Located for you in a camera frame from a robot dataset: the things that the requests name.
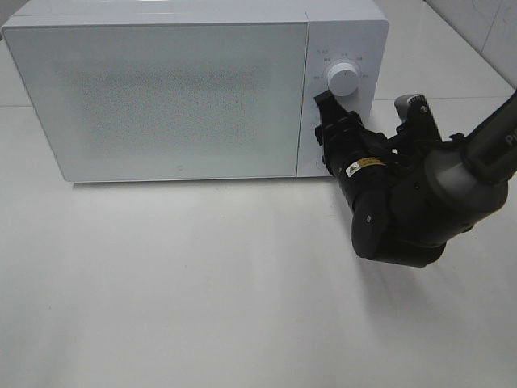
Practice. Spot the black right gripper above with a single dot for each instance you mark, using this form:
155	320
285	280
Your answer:
357	157

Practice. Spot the white microwave door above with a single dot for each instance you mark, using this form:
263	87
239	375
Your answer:
137	103

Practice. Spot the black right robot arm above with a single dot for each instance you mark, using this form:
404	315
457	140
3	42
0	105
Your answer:
409	194

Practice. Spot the upper white power knob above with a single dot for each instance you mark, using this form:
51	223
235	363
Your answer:
342	79

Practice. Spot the white microwave oven body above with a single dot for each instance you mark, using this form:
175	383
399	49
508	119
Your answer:
352	31

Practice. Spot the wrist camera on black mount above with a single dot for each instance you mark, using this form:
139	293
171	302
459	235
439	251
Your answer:
417	126

